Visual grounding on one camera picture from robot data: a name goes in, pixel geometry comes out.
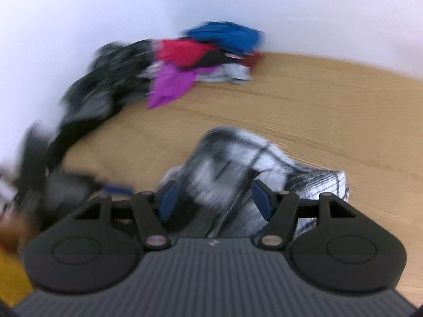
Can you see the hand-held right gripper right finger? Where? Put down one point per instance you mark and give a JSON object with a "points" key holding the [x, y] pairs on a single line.
{"points": [[262, 199]]}

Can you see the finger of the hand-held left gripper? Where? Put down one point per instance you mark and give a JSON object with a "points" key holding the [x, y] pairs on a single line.
{"points": [[117, 190]]}

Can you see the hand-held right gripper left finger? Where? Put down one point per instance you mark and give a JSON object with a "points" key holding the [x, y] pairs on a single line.
{"points": [[168, 201]]}

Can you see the black and white plaid shirt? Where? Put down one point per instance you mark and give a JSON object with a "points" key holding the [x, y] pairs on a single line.
{"points": [[231, 165]]}

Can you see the person's left hand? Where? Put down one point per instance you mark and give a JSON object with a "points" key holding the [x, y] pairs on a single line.
{"points": [[16, 231]]}

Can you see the yellow cloth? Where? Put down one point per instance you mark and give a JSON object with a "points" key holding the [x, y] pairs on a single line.
{"points": [[11, 277]]}

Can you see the dark grey patterned garment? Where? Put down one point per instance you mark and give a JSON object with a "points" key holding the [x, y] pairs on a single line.
{"points": [[99, 89]]}

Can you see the purple garment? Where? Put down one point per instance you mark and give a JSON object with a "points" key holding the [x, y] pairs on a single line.
{"points": [[168, 86]]}

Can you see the light grey garment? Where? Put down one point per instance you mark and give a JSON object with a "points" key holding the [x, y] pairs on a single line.
{"points": [[228, 74]]}

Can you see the dark red garment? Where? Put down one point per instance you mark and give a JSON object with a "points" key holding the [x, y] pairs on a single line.
{"points": [[252, 59]]}

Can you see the black garment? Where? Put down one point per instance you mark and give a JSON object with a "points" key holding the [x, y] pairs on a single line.
{"points": [[213, 60]]}

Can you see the blue garment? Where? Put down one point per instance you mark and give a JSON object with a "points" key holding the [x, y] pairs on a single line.
{"points": [[228, 38]]}

